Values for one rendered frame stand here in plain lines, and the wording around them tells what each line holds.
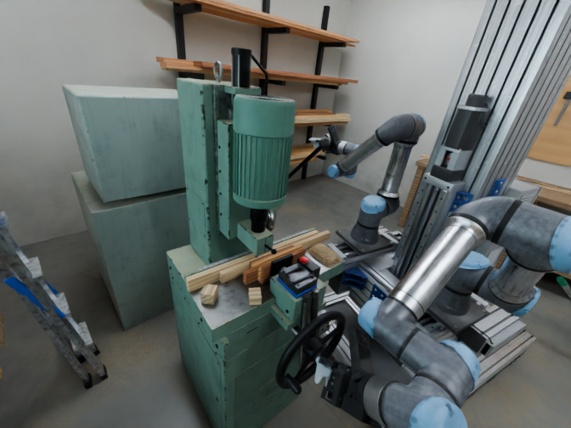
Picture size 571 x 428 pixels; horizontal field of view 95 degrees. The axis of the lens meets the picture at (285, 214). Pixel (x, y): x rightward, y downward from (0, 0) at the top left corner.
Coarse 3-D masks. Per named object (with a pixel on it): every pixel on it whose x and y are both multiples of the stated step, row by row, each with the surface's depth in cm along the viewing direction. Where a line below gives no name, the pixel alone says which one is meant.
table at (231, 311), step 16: (320, 272) 102; (336, 272) 109; (224, 288) 90; (240, 288) 91; (192, 304) 87; (208, 304) 83; (224, 304) 84; (240, 304) 85; (272, 304) 89; (208, 320) 78; (224, 320) 79; (240, 320) 82; (288, 320) 84
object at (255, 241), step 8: (240, 224) 96; (248, 224) 96; (240, 232) 96; (248, 232) 92; (264, 232) 93; (240, 240) 98; (248, 240) 93; (256, 240) 89; (264, 240) 90; (272, 240) 93; (256, 248) 90; (264, 248) 92; (272, 248) 95
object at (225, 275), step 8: (328, 232) 122; (304, 240) 114; (312, 240) 116; (320, 240) 120; (280, 248) 107; (304, 248) 115; (240, 264) 96; (248, 264) 96; (224, 272) 91; (232, 272) 93; (240, 272) 96; (224, 280) 92
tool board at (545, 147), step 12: (564, 96) 243; (552, 108) 252; (564, 108) 245; (552, 120) 254; (564, 120) 248; (540, 132) 262; (552, 132) 256; (564, 132) 251; (540, 144) 264; (552, 144) 258; (564, 144) 252; (528, 156) 274; (540, 156) 267; (552, 156) 260; (564, 156) 254
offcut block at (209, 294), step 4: (208, 284) 85; (212, 284) 85; (204, 288) 84; (208, 288) 84; (212, 288) 84; (216, 288) 84; (204, 292) 82; (208, 292) 82; (212, 292) 82; (216, 292) 84; (204, 296) 82; (208, 296) 82; (212, 296) 82; (216, 296) 85; (204, 300) 83; (208, 300) 83; (212, 300) 82; (212, 304) 83
